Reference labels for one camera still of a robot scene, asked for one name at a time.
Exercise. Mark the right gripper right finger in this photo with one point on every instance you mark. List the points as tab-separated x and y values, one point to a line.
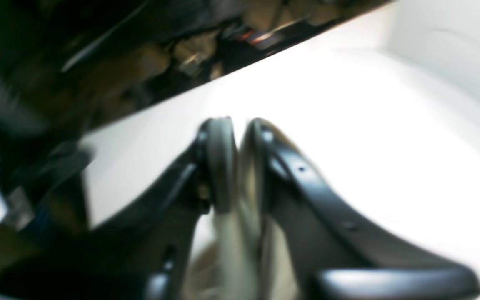
336	253

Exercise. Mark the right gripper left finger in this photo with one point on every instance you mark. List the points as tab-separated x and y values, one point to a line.
142	252

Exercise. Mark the light grey t-shirt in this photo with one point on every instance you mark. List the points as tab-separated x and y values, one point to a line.
240	255

